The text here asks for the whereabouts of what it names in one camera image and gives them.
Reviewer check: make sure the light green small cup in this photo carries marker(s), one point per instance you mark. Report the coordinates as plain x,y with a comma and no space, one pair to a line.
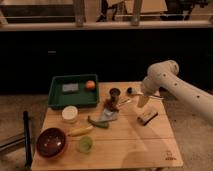
85,144

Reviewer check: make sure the grey sponge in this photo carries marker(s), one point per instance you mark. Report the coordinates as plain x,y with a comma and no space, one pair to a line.
72,87

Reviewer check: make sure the green plastic tray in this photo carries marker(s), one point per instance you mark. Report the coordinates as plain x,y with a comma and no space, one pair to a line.
82,98

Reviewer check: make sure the orange fruit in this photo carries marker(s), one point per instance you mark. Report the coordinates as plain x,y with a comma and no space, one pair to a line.
90,85

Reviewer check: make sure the black pole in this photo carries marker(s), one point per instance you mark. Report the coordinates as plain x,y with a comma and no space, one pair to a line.
27,140

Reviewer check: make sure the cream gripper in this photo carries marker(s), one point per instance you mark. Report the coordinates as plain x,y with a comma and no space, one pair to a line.
142,101

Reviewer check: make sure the small silver clip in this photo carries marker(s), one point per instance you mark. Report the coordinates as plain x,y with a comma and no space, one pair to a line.
126,100

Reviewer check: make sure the dark metal cup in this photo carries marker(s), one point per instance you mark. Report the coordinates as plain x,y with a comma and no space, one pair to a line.
114,94

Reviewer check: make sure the yellow banana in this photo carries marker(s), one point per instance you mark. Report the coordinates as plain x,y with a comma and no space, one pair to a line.
81,131

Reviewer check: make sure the brown wooden block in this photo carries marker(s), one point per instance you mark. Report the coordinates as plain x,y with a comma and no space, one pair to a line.
147,116

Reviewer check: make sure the white round container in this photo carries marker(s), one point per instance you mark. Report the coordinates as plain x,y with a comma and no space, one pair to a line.
70,114

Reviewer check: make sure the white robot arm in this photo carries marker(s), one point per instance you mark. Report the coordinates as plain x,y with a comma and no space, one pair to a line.
164,74

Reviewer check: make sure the dark red bowl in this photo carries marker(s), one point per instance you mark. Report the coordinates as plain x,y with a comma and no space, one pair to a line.
51,143

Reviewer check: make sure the brown wooden figure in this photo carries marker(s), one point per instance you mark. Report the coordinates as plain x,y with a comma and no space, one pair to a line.
111,105

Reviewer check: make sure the blue grey cloth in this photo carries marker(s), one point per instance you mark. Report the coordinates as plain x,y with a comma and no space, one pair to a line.
107,115

